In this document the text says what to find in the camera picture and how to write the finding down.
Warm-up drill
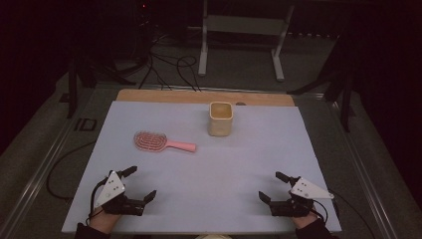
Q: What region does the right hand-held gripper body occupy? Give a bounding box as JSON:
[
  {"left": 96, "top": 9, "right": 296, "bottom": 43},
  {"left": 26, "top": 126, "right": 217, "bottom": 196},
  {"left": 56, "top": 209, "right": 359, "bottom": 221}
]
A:
[{"left": 269, "top": 176, "right": 334, "bottom": 219}]

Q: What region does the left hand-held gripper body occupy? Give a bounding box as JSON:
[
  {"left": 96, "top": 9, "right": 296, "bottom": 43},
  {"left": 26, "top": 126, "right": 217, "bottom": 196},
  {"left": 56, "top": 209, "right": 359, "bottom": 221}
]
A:
[{"left": 94, "top": 170, "right": 147, "bottom": 217}]

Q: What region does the pink hairbrush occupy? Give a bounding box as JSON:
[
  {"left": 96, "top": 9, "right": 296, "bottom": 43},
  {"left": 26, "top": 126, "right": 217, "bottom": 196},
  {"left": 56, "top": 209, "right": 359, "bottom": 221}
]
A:
[{"left": 132, "top": 130, "right": 198, "bottom": 154}]

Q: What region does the beige square cup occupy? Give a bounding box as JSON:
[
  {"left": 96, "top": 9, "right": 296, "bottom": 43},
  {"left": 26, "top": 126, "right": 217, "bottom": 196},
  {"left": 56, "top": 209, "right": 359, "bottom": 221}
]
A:
[{"left": 207, "top": 101, "right": 235, "bottom": 137}]

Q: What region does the person's left hand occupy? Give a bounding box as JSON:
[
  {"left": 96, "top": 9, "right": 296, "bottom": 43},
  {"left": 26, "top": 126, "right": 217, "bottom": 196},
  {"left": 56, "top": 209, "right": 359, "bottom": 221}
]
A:
[{"left": 89, "top": 205, "right": 121, "bottom": 234}]

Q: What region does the person's right hand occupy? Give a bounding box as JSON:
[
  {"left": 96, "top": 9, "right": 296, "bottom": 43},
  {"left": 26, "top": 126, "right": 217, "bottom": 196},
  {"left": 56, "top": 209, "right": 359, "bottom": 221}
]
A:
[{"left": 293, "top": 211, "right": 319, "bottom": 230}]

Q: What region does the pale blue table mat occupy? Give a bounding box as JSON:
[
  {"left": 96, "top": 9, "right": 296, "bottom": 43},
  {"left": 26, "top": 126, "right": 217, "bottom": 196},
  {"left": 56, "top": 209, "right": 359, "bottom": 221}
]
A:
[{"left": 61, "top": 100, "right": 342, "bottom": 235}]

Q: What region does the black stand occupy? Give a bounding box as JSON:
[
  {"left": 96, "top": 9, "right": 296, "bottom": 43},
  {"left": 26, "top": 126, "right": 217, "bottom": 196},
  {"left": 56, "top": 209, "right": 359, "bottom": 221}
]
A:
[
  {"left": 67, "top": 55, "right": 137, "bottom": 120},
  {"left": 287, "top": 31, "right": 356, "bottom": 133}
]

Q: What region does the white metal stand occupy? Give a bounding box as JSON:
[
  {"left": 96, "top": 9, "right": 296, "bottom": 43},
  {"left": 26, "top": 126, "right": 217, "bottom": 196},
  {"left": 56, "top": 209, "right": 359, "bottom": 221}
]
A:
[{"left": 197, "top": 0, "right": 296, "bottom": 83}]

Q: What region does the left hand-held gripper cable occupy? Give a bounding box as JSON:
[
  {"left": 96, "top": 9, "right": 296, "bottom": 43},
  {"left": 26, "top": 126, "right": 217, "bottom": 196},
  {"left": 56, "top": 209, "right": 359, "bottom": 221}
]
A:
[{"left": 86, "top": 176, "right": 111, "bottom": 227}]

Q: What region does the hand-held gripper cable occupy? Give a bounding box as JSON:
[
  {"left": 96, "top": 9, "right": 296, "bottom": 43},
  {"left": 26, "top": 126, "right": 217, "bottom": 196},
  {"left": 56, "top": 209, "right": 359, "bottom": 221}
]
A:
[
  {"left": 311, "top": 198, "right": 340, "bottom": 224},
  {"left": 86, "top": 176, "right": 111, "bottom": 227}
]

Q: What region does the right hand-held gripper cable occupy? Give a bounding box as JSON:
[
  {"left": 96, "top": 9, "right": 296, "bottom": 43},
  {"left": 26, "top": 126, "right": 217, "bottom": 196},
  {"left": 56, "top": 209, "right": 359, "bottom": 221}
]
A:
[{"left": 311, "top": 198, "right": 340, "bottom": 224}]

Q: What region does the black floor cable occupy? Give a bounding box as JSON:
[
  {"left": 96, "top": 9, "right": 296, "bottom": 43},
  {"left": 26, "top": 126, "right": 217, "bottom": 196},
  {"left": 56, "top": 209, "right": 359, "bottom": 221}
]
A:
[
  {"left": 46, "top": 140, "right": 98, "bottom": 202},
  {"left": 327, "top": 188, "right": 376, "bottom": 239}
]

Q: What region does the metal floor rail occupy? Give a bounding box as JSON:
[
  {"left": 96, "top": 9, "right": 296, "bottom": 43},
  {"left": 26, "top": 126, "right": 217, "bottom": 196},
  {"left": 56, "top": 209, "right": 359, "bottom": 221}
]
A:
[
  {"left": 0, "top": 87, "right": 98, "bottom": 239},
  {"left": 324, "top": 98, "right": 401, "bottom": 239}
]

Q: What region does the black floor cables bundle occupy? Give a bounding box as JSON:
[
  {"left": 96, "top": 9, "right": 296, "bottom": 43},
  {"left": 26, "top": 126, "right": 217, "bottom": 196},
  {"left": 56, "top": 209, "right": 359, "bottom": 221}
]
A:
[{"left": 138, "top": 33, "right": 202, "bottom": 93}]

